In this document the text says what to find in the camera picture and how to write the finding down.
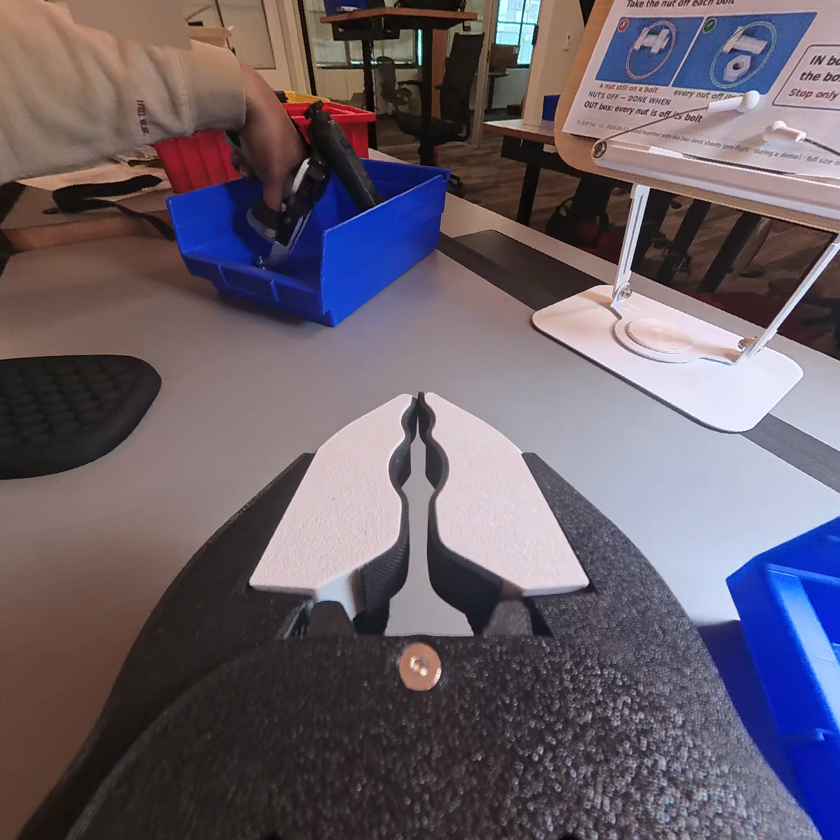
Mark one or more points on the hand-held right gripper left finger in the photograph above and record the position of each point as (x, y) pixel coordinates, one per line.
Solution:
(328, 519)

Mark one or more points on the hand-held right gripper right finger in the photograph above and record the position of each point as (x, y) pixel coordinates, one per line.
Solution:
(512, 519)

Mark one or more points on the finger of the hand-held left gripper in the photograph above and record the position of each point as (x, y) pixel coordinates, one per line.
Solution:
(278, 226)

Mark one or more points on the blue plastic bin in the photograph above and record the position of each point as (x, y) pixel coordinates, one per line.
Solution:
(801, 630)
(381, 263)
(551, 108)

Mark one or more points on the person's left forearm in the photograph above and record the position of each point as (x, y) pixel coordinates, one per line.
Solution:
(105, 79)

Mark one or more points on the person's left hand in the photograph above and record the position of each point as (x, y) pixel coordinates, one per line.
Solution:
(269, 145)

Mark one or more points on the yellow plastic bin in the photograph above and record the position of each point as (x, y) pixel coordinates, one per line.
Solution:
(299, 97)

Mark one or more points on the red plastic bin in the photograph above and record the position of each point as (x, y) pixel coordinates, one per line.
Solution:
(197, 158)

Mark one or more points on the black office chair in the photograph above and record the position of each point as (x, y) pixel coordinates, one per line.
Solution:
(453, 92)

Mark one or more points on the wooden standing desk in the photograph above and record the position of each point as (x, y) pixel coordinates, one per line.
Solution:
(394, 16)

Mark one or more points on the wooden office desk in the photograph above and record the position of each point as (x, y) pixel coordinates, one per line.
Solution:
(525, 131)

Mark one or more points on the white document stand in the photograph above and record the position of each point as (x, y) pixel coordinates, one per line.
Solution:
(656, 348)

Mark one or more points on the light wooden board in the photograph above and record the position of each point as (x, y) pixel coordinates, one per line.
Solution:
(53, 230)

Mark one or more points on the black wrist rest pad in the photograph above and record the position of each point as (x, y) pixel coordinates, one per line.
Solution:
(66, 407)

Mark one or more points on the printed instruction sheet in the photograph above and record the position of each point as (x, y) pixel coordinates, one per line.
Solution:
(709, 66)

